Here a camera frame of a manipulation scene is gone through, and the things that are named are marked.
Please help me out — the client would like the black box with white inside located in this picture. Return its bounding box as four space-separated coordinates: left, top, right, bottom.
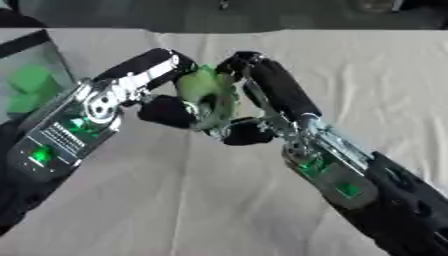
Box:
0 28 81 126

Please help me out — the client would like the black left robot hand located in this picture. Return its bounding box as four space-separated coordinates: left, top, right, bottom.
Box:
92 47 202 130

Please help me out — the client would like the green toy fruit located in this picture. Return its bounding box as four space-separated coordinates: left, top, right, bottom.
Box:
173 65 242 131

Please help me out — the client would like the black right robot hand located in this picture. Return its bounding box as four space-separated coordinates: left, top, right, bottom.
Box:
204 50 324 147

